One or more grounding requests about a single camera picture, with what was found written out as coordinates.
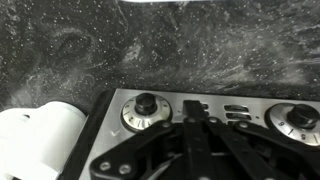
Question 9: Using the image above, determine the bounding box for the black knob with silver dial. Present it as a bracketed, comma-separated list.
[120, 92, 174, 133]
[265, 102, 320, 148]

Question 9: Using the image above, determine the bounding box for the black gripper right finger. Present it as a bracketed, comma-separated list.
[193, 100, 320, 180]

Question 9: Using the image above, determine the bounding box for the stainless steel toaster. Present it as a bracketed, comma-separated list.
[58, 88, 320, 180]

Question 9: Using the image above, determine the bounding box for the white plastic cup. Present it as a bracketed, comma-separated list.
[0, 101, 89, 180]

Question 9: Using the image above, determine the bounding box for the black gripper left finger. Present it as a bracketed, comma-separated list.
[89, 99, 198, 180]

